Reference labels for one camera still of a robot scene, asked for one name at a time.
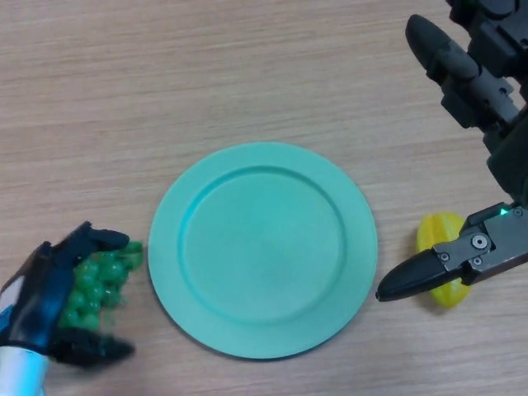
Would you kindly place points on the yellow starfruit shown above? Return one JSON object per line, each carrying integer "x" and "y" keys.
{"x": 437, "y": 231}

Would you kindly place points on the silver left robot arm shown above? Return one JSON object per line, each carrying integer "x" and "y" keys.
{"x": 18, "y": 375}

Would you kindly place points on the green grape bunch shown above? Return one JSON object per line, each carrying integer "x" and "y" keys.
{"x": 92, "y": 284}

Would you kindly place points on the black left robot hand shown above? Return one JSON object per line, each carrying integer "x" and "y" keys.
{"x": 39, "y": 297}

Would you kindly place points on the teal round plate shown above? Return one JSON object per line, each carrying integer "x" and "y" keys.
{"x": 264, "y": 251}

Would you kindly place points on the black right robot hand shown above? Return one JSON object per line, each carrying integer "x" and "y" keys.
{"x": 511, "y": 156}

